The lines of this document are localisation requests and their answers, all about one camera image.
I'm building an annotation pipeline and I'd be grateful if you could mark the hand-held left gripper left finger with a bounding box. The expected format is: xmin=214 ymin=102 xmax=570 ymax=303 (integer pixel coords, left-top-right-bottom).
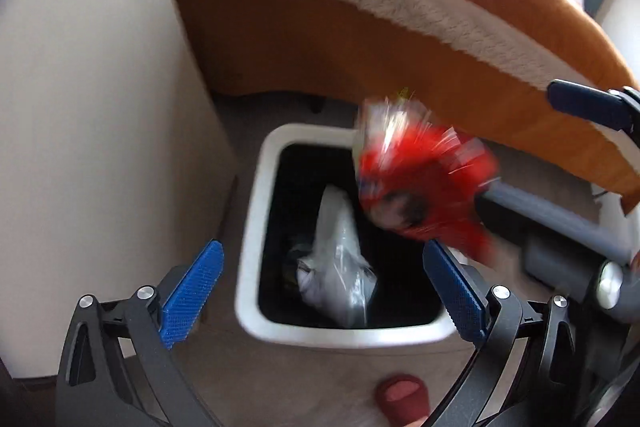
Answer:
xmin=54 ymin=239 xmax=224 ymax=427

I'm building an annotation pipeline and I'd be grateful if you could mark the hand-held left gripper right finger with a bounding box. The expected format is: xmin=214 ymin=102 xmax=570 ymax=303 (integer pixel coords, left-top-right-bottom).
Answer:
xmin=422 ymin=239 xmax=597 ymax=427

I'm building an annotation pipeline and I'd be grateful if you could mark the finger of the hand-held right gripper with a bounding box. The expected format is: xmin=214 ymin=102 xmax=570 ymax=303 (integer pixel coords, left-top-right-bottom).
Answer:
xmin=475 ymin=182 xmax=640 ymax=323
xmin=547 ymin=79 xmax=640 ymax=135

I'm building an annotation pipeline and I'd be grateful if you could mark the white trash bin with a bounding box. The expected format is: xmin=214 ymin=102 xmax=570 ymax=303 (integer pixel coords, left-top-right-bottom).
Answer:
xmin=235 ymin=123 xmax=458 ymax=349

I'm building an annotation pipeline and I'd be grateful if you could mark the red snack packet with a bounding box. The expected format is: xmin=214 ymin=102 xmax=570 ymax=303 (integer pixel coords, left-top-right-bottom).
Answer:
xmin=352 ymin=94 xmax=501 ymax=265

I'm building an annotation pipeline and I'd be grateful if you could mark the red slipper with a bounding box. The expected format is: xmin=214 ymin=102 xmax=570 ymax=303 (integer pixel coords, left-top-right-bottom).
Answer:
xmin=376 ymin=374 xmax=431 ymax=427

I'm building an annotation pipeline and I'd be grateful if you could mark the clear plastic bag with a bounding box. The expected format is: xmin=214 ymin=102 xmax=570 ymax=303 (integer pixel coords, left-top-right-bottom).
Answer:
xmin=296 ymin=184 xmax=378 ymax=328

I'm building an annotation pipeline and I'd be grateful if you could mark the black bin liner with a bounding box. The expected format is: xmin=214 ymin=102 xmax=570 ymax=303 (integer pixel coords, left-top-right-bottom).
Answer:
xmin=257 ymin=143 xmax=443 ymax=327

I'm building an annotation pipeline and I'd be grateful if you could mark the orange bed base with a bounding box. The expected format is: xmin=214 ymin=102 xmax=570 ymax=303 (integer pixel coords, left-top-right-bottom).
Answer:
xmin=172 ymin=0 xmax=640 ymax=215

